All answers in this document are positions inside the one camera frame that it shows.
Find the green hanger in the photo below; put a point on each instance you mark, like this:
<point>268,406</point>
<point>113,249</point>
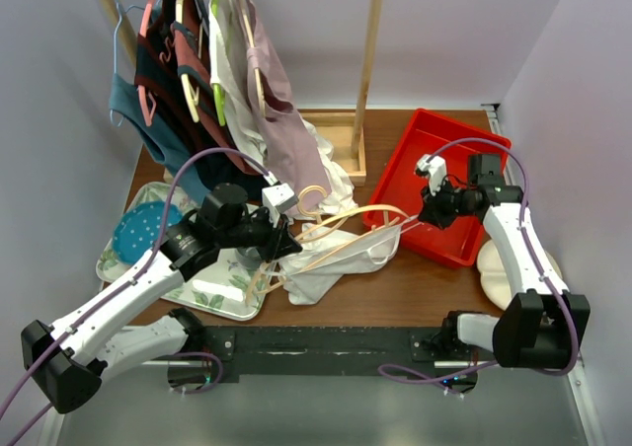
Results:
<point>218,92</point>

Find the floral serving tray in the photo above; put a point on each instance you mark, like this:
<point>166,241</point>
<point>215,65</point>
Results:
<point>220,289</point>

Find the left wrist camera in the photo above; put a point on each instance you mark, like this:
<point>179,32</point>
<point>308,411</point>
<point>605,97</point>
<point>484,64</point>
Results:
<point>279,198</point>

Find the blue polka dot plate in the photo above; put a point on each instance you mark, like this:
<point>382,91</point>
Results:
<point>137,231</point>

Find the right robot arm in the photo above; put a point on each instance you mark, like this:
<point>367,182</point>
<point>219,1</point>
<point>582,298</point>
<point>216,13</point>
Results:
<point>543,326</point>

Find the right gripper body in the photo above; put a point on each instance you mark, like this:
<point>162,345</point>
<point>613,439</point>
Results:
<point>447,205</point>

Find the mauve tank top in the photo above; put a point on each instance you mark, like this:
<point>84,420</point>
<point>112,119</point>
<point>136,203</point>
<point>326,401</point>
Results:
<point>291,151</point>

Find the cream plastic hanger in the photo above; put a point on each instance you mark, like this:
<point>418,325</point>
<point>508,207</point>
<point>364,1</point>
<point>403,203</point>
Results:
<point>188,35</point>

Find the white hanging garment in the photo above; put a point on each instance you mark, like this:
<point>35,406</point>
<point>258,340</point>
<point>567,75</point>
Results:
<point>228,63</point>

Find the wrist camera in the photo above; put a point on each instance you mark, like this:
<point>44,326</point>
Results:
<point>434,169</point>
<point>279,198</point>

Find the white tank top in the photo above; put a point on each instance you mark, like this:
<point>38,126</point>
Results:
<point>308,276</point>

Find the wooden clothes rack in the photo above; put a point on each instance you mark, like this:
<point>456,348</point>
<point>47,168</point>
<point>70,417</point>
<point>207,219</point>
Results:
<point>344,128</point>

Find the teal tank top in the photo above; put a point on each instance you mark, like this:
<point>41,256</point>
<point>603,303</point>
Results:
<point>166,147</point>

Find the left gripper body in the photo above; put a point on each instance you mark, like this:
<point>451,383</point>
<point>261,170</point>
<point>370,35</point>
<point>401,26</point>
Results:
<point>261,233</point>

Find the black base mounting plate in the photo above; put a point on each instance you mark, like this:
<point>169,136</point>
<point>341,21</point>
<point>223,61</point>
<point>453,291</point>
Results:
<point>320,351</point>

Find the pink hanger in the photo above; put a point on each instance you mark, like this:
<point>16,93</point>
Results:
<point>154,63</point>

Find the wooden hanger under mauve top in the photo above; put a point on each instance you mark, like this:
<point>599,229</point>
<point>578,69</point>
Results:
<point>252,58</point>

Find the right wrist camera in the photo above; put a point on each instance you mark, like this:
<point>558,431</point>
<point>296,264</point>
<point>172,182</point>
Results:
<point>434,169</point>

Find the light blue wire hanger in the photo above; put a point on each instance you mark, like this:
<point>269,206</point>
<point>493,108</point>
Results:
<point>116,46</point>

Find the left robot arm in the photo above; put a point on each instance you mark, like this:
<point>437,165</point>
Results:
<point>71,358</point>

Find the cream divided plate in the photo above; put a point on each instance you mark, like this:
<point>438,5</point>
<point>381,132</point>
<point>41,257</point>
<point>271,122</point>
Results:
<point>494,280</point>

